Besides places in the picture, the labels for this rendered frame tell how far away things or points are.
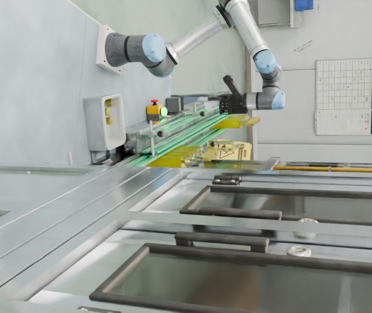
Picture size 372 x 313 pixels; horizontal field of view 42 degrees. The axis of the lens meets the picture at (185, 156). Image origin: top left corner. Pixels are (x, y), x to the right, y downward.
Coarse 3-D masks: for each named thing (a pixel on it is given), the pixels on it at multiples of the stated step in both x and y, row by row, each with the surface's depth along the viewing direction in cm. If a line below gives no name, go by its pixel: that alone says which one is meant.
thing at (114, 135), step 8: (112, 96) 204; (120, 96) 211; (120, 104) 212; (104, 112) 198; (112, 112) 214; (120, 112) 213; (104, 120) 199; (120, 120) 214; (104, 128) 199; (112, 128) 216; (120, 128) 215; (104, 136) 200; (112, 136) 217; (120, 136) 216; (112, 144) 209; (120, 144) 212
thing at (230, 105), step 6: (228, 96) 202; (234, 96) 203; (222, 102) 204; (228, 102) 202; (234, 102) 204; (240, 102) 205; (222, 108) 205; (228, 108) 203; (234, 108) 204; (240, 108) 203; (246, 108) 201; (222, 114) 204; (228, 114) 203
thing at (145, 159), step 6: (216, 120) 312; (210, 126) 293; (198, 132) 273; (186, 138) 257; (174, 144) 244; (180, 144) 246; (168, 150) 231; (144, 156) 220; (132, 162) 210; (138, 162) 211; (144, 162) 209; (150, 162) 212
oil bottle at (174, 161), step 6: (162, 156) 225; (168, 156) 224; (174, 156) 223; (180, 156) 222; (156, 162) 223; (162, 162) 222; (168, 162) 221; (174, 162) 220; (180, 162) 219; (186, 162) 219
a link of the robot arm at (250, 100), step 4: (252, 92) 201; (256, 92) 200; (248, 96) 199; (252, 96) 199; (248, 100) 199; (252, 100) 198; (248, 104) 199; (252, 104) 199; (248, 108) 201; (252, 108) 200
